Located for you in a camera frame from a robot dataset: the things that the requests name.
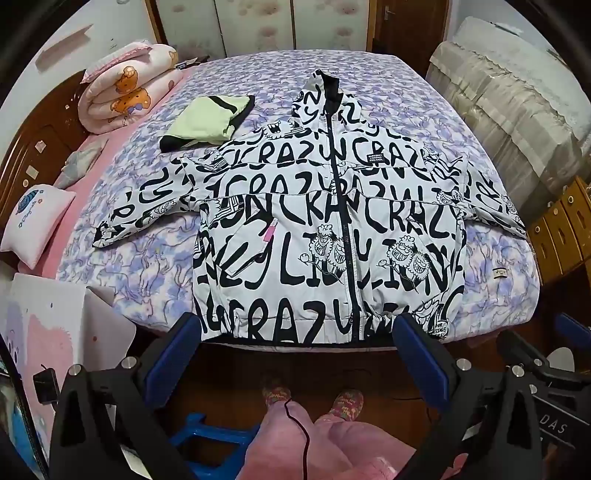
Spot white black graffiti print jacket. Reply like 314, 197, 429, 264
93, 71, 526, 346

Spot small black box device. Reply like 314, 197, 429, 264
32, 367, 60, 406

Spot pink white cartoon board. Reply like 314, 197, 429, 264
1, 273, 136, 454

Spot purple cat print blanket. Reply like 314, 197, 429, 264
56, 49, 541, 345

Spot right floral slipper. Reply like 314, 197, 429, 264
329, 389, 365, 422

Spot floral slipper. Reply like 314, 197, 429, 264
329, 389, 365, 422
263, 385, 291, 409

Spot pink fleece trouser legs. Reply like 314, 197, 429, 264
238, 401, 416, 479

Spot left floral slipper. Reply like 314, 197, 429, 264
263, 385, 291, 409

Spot white pink small pillow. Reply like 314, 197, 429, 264
1, 184, 76, 270

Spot pink bed sheet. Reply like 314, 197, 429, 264
17, 68, 193, 279

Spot grey folded cloth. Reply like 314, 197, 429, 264
53, 139, 108, 190

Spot brown wooden headboard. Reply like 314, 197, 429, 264
1, 71, 89, 225

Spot folded green black garment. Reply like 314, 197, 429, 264
159, 95, 256, 153

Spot rolled pink bear quilt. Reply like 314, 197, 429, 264
78, 41, 183, 135

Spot white floral sliding wardrobe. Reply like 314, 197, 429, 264
146, 0, 372, 60

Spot brown wooden door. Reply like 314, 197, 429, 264
370, 0, 450, 77

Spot black cable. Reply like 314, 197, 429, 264
283, 399, 312, 480

